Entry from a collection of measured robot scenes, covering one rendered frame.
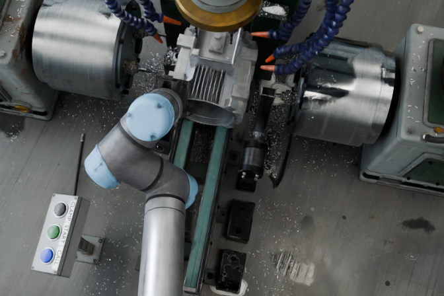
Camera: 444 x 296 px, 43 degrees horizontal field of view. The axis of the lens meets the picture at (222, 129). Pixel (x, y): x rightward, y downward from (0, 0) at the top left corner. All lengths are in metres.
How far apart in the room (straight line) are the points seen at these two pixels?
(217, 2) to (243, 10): 0.05
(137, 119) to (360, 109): 0.54
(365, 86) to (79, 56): 0.64
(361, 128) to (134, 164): 0.54
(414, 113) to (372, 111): 0.09
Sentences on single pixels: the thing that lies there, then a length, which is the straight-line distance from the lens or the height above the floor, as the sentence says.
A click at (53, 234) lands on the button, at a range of 1.26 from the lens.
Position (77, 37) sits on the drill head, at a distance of 1.31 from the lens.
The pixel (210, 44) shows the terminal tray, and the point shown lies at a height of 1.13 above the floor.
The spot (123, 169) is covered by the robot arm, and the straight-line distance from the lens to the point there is 1.00.
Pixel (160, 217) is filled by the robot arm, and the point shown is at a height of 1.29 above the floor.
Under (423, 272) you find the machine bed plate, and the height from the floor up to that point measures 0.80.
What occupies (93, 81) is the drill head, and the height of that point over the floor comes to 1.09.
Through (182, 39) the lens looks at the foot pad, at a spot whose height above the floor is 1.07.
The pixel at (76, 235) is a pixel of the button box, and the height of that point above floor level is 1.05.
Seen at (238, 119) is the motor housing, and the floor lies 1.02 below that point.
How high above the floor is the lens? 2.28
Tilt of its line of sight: 71 degrees down
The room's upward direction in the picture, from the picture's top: 4 degrees clockwise
